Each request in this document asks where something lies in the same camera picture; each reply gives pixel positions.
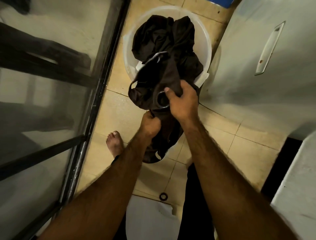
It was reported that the person's left hand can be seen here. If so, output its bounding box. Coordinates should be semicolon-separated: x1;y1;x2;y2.
139;111;162;140

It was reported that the person's right hand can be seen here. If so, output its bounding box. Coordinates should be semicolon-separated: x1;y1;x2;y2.
164;79;199;124

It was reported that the black eyelet curtain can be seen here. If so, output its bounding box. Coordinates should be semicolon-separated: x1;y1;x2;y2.
128;15;204;164

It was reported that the white washing machine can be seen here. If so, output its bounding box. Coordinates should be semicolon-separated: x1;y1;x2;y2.
197;0;316;134

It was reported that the translucent white plastic bucket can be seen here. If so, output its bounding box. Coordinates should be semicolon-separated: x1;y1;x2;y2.
122;5;213;87

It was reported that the person's left forearm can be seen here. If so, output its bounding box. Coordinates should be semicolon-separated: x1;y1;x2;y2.
37;133;153;240

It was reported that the person's right forearm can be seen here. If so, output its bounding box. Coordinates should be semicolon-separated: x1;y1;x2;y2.
180;118;298;240

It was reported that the person's left foot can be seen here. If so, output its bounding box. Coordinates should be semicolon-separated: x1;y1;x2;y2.
106;131;125;159

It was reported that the white appliance with blue base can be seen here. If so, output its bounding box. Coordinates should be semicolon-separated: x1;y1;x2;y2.
203;0;235;7

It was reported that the dark wooden furniture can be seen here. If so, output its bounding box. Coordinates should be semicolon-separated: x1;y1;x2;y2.
0;22;99;87

